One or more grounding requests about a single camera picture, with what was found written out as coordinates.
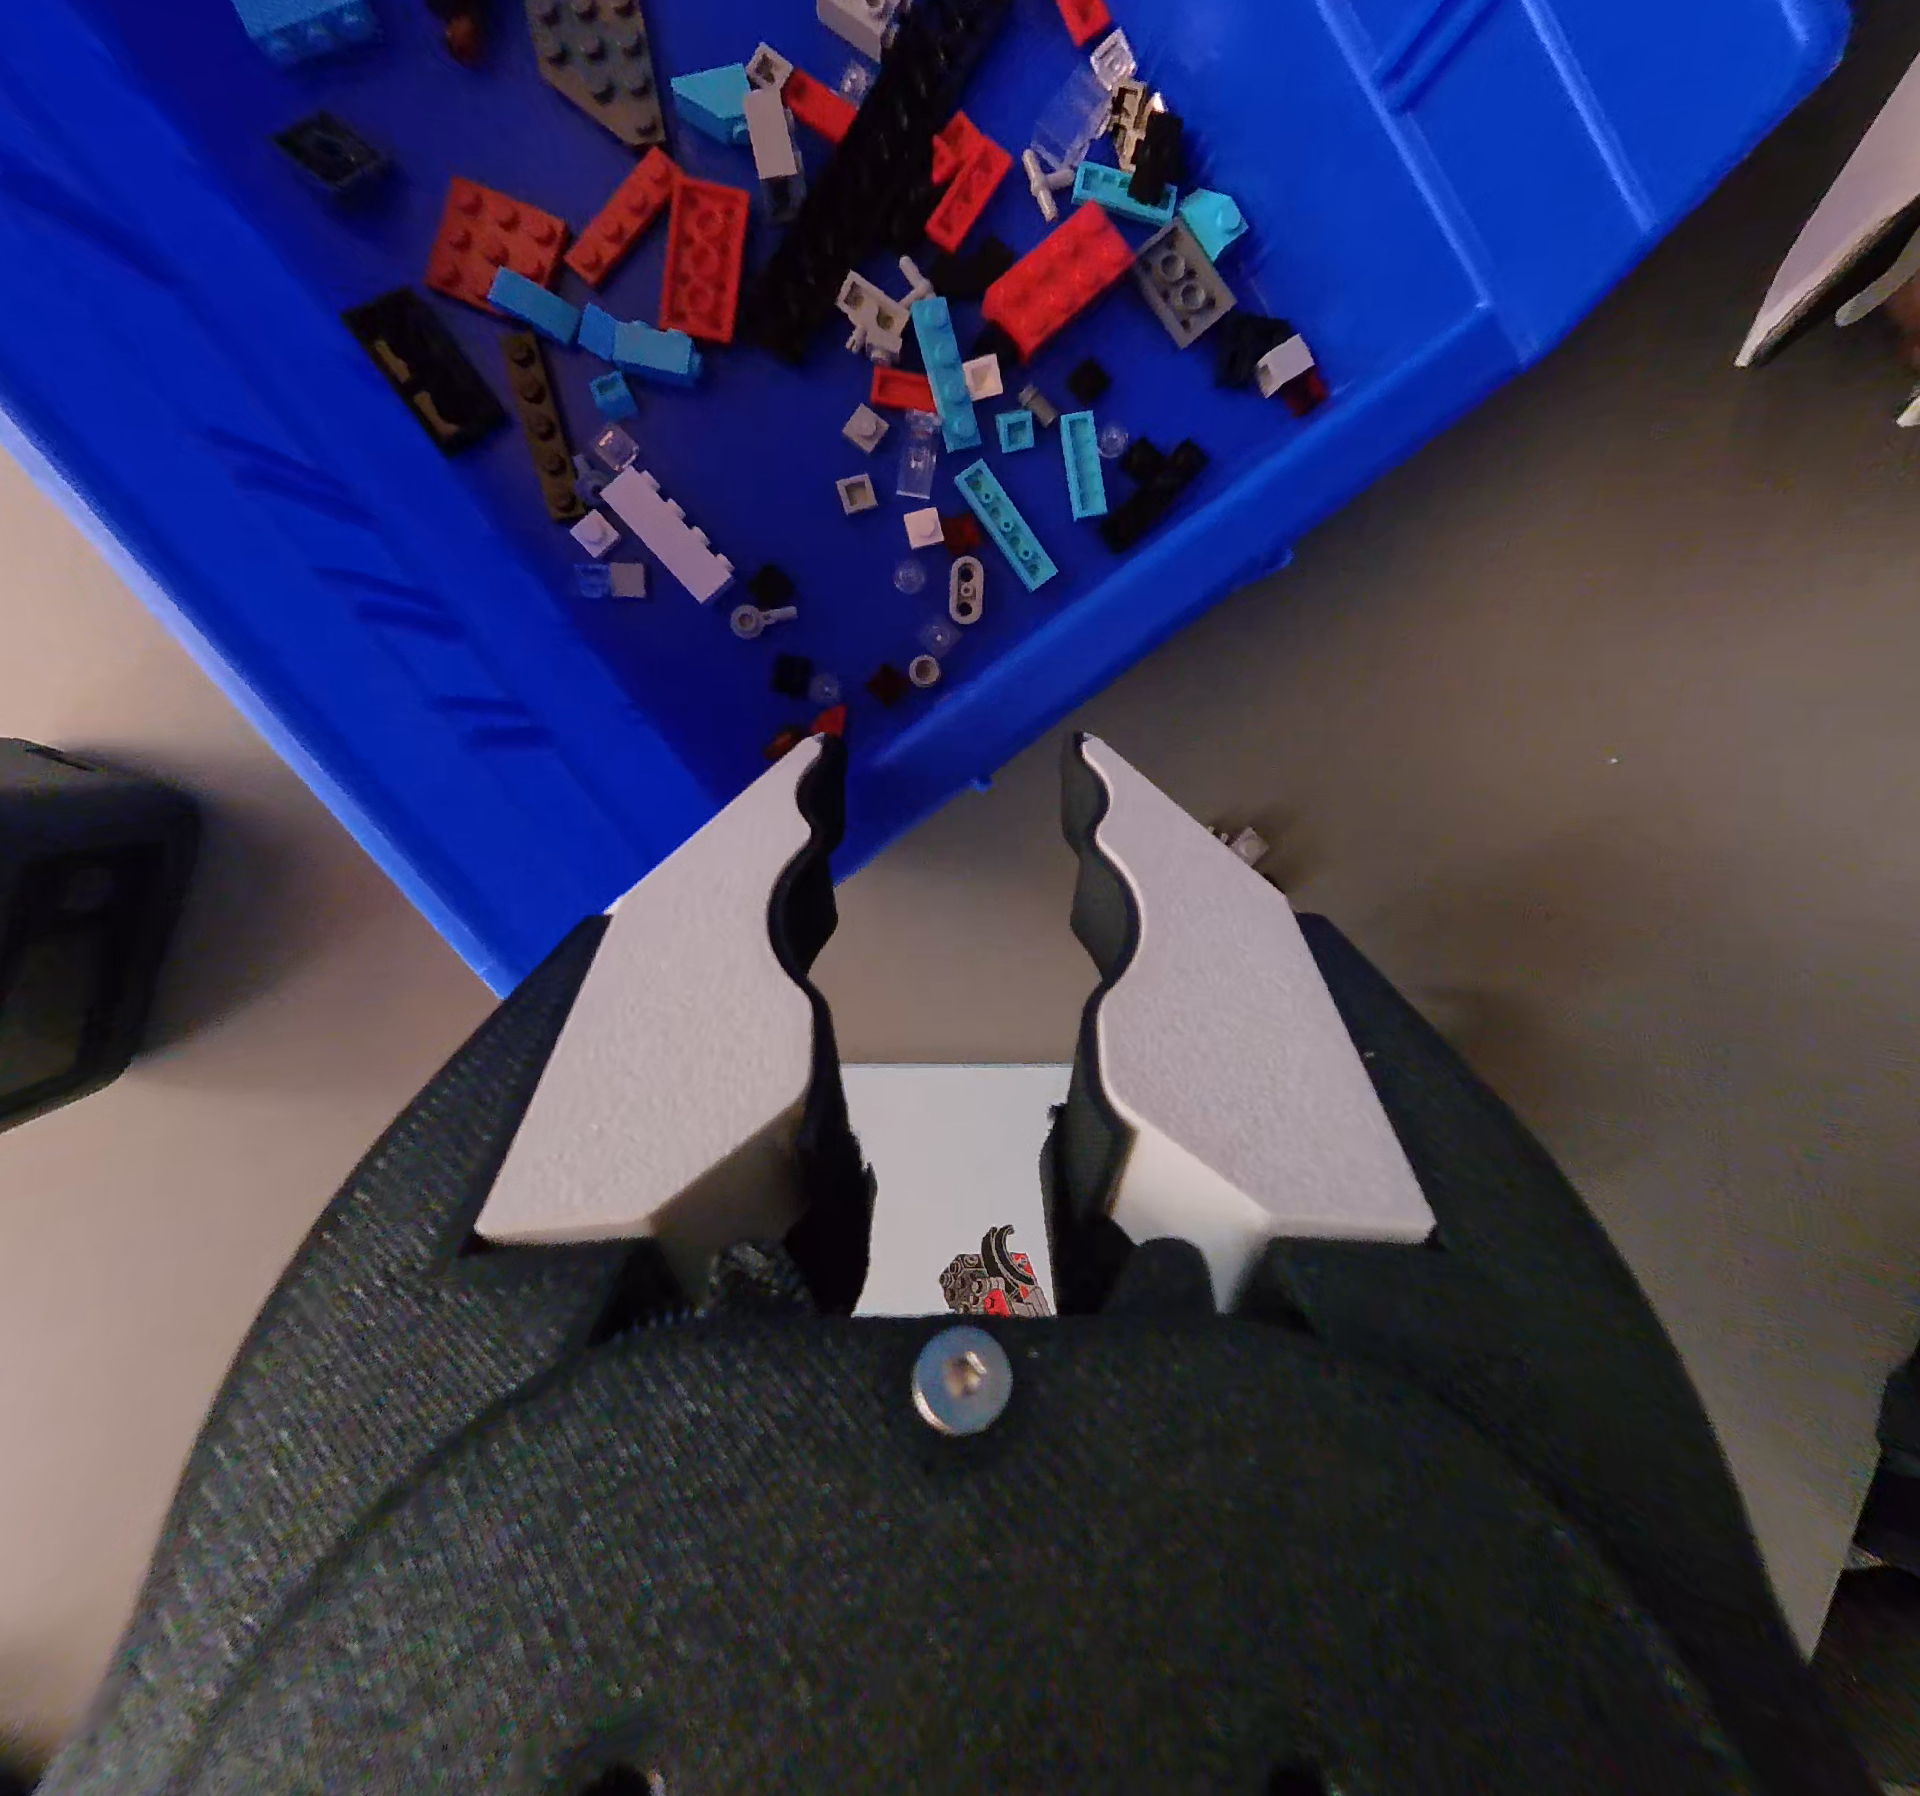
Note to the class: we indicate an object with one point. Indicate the white printed instruction sheet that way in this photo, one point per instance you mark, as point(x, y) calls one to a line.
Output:
point(929, 1167)

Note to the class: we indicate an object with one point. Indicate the small grey toy brick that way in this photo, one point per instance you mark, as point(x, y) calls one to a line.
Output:
point(1243, 845)

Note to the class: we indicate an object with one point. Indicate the large blue plastic bin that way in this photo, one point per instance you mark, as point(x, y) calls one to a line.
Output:
point(179, 401)

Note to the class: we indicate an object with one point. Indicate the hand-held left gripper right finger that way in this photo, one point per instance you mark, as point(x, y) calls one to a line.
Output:
point(1246, 1060)

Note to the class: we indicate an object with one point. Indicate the pile of mixed toy bricks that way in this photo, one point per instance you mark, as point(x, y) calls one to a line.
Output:
point(885, 161)

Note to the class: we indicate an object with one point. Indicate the beige desk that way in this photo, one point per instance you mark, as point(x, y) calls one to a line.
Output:
point(1576, 776)

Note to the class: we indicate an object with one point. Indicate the black box device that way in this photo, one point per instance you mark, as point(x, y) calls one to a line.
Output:
point(76, 925)

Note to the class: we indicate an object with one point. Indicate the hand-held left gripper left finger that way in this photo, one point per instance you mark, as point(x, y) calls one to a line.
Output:
point(660, 1060)

